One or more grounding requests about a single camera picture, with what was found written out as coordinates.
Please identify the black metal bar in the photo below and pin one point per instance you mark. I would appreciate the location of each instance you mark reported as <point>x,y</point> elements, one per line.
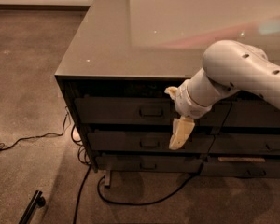
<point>37,201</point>

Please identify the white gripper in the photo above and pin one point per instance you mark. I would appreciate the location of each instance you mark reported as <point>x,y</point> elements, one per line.
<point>186,104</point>

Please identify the grey cabinet counter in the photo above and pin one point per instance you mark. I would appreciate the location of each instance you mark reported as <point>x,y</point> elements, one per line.
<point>138,48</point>

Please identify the grey drawer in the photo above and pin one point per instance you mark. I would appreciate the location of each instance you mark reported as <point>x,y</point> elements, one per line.
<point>149,163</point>
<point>241,167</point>
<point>249,111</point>
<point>246,144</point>
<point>145,141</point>
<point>126,111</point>

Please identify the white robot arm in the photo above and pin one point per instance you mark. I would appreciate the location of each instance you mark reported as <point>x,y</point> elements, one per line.
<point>228,67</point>

